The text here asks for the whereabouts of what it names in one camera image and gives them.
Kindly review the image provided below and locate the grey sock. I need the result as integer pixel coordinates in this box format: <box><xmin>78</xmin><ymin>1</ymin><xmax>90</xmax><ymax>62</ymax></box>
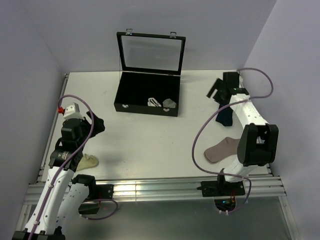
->
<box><xmin>162</xmin><ymin>98</ymin><xmax>177</xmax><ymax>109</ymax></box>

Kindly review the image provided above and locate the white sock with dark stripes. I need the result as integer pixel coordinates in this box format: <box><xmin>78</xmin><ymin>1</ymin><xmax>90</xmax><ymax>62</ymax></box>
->
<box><xmin>147</xmin><ymin>97</ymin><xmax>162</xmax><ymax>108</ymax></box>

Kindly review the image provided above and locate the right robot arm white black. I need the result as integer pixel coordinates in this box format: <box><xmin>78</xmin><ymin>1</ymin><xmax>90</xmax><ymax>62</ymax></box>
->
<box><xmin>204</xmin><ymin>71</ymin><xmax>279</xmax><ymax>195</ymax></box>

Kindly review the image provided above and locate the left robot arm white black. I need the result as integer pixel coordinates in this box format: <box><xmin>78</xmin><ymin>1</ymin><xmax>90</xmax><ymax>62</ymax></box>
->
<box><xmin>12</xmin><ymin>107</ymin><xmax>105</xmax><ymax>240</ymax></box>

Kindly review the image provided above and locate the navy blue sock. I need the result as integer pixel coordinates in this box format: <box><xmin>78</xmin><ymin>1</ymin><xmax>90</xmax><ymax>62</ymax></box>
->
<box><xmin>215</xmin><ymin>107</ymin><xmax>233</xmax><ymax>127</ymax></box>

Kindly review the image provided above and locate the pale yellow sock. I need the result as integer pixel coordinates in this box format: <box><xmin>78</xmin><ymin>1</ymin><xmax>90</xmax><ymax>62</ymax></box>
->
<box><xmin>76</xmin><ymin>154</ymin><xmax>99</xmax><ymax>172</ymax></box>

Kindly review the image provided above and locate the mauve sock with red stripes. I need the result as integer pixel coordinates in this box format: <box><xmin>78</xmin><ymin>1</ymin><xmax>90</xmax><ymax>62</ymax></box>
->
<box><xmin>203</xmin><ymin>137</ymin><xmax>240</xmax><ymax>164</ymax></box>

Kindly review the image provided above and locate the black display case with glass lid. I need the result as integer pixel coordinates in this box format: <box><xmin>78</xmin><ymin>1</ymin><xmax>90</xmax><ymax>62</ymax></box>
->
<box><xmin>114</xmin><ymin>28</ymin><xmax>186</xmax><ymax>117</ymax></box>

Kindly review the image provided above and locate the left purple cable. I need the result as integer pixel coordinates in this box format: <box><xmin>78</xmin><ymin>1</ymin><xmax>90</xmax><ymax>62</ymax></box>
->
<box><xmin>26</xmin><ymin>94</ymin><xmax>119</xmax><ymax>240</ymax></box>

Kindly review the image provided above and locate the purple cable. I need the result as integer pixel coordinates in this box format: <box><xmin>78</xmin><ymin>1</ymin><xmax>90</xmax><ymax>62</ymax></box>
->
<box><xmin>26</xmin><ymin>94</ymin><xmax>119</xmax><ymax>240</ymax></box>
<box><xmin>191</xmin><ymin>67</ymin><xmax>274</xmax><ymax>215</ymax></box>

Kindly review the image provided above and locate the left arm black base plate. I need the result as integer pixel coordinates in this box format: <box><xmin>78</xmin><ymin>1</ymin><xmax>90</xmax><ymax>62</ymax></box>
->
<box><xmin>85</xmin><ymin>184</ymin><xmax>114</xmax><ymax>201</ymax></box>

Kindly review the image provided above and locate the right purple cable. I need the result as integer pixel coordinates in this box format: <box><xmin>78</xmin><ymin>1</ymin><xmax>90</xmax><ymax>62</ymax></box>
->
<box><xmin>191</xmin><ymin>67</ymin><xmax>274</xmax><ymax>215</ymax></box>

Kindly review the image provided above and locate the aluminium rail frame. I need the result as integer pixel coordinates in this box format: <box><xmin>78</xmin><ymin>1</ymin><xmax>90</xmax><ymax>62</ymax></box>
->
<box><xmin>14</xmin><ymin>71</ymin><xmax>301</xmax><ymax>240</ymax></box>

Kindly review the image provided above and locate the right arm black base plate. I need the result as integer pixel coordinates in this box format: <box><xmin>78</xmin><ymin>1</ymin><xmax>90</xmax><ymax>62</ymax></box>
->
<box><xmin>196</xmin><ymin>180</ymin><xmax>246</xmax><ymax>197</ymax></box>

